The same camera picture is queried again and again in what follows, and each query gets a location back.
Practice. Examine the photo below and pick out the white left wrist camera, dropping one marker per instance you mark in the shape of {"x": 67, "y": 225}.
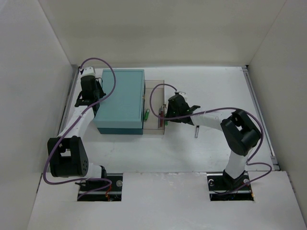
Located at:
{"x": 88, "y": 71}

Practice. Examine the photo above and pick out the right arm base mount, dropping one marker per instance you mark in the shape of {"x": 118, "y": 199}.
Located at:
{"x": 220, "y": 190}

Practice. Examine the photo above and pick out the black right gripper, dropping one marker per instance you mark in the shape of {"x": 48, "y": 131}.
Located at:
{"x": 170, "y": 109}

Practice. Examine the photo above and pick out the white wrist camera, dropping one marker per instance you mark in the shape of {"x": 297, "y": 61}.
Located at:
{"x": 183, "y": 94}
{"x": 88, "y": 71}

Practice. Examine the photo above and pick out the clear acrylic drawer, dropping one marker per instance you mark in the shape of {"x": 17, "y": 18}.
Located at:
{"x": 150, "y": 127}

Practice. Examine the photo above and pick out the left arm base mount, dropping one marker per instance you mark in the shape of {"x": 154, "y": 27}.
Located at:
{"x": 104, "y": 191}

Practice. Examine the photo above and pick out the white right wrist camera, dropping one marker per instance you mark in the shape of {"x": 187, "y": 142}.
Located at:
{"x": 183, "y": 94}

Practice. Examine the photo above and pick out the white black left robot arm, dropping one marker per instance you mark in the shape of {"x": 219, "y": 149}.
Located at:
{"x": 66, "y": 152}

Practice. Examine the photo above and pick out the red makeup pencil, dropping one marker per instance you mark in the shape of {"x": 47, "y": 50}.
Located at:
{"x": 161, "y": 118}

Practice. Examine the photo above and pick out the black silver mascara pen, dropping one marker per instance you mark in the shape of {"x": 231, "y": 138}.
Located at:
{"x": 196, "y": 132}

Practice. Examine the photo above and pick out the grey eyeliner pencil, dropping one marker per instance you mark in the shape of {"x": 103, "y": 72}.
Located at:
{"x": 159, "y": 112}

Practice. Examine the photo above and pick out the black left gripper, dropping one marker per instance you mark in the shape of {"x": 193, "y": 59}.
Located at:
{"x": 96, "y": 93}

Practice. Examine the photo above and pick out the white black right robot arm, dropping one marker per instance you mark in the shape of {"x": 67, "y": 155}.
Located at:
{"x": 240, "y": 132}

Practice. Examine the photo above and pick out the teal makeup box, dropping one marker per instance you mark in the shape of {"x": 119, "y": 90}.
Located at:
{"x": 122, "y": 112}

